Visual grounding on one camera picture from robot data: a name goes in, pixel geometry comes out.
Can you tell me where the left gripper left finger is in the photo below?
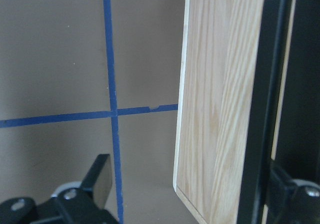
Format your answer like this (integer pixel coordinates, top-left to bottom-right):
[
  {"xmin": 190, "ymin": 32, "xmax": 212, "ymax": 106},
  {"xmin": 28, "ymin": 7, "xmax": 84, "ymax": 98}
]
[{"xmin": 51, "ymin": 154, "xmax": 113, "ymax": 211}]

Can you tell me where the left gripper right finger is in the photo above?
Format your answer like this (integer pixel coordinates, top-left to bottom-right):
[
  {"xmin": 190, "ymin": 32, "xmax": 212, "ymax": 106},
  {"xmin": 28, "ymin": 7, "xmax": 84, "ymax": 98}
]
[{"xmin": 266, "ymin": 159, "xmax": 320, "ymax": 224}]

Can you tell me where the black drawer handle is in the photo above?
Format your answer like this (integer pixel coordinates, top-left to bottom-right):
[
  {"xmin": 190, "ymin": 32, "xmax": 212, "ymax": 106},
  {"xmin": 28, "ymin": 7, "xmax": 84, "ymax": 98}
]
[{"xmin": 236, "ymin": 0, "xmax": 320, "ymax": 224}]

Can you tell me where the wooden drawer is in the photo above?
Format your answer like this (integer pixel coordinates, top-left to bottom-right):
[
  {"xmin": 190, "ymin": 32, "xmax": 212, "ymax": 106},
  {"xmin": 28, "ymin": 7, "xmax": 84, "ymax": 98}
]
[{"xmin": 173, "ymin": 0, "xmax": 264, "ymax": 224}]

